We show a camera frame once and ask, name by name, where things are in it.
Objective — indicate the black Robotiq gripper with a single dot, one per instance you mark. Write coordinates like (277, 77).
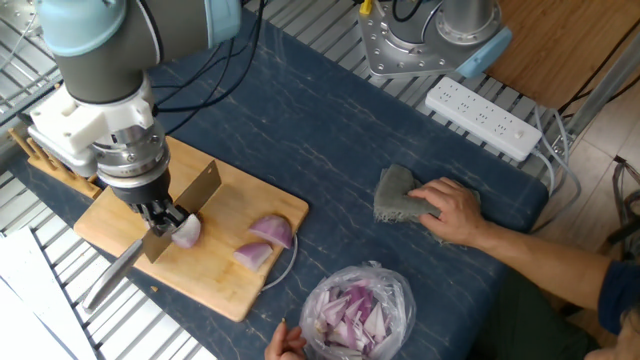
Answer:
(142, 192)

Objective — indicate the red onion piece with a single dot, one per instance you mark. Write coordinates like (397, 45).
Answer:
(272, 227)
(252, 255)
(189, 232)

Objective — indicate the steel cleaver knife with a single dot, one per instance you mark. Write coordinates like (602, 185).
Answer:
(200, 192)

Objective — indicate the grey green cloth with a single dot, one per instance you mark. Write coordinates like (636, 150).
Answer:
(395, 195)

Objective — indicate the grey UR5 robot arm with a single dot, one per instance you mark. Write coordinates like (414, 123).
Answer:
(100, 75)

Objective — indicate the person right forearm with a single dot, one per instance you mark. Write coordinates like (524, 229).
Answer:
(540, 265)

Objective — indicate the person left hand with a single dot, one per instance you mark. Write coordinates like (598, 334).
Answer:
(285, 345)

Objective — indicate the person right hand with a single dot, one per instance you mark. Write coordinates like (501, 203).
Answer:
(457, 215)

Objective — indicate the wooden cutting board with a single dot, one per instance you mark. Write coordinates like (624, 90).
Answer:
(215, 285)

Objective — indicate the wooden peg knife rack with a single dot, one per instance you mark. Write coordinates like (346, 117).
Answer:
(65, 177)

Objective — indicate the grey board hanging loop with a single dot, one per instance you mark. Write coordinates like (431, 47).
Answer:
(293, 262)

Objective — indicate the white printed paper sheet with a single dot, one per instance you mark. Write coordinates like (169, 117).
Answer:
(30, 280)

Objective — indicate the dark blue marbled mat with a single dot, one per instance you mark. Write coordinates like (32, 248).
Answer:
(325, 125)

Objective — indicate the plastic bag of chopped onion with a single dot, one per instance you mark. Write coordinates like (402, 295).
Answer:
(350, 320)

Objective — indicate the silver perforated metal plate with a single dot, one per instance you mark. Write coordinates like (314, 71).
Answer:
(15, 12)

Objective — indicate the small yellow clip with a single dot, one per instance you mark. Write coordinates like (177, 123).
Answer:
(365, 7)

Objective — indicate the white power strip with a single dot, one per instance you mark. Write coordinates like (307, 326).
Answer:
(480, 117)

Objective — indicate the dark green trousers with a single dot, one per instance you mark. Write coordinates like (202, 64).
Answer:
(525, 325)

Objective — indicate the brown wooden panel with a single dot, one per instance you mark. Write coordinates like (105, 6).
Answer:
(560, 45)

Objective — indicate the dark blue shirt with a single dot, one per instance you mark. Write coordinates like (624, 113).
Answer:
(620, 295)

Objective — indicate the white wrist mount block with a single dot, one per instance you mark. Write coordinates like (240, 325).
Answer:
(75, 125)

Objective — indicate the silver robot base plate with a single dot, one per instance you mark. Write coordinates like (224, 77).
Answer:
(395, 55)

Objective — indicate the aluminium frame profile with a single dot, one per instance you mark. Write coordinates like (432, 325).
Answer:
(600, 90)

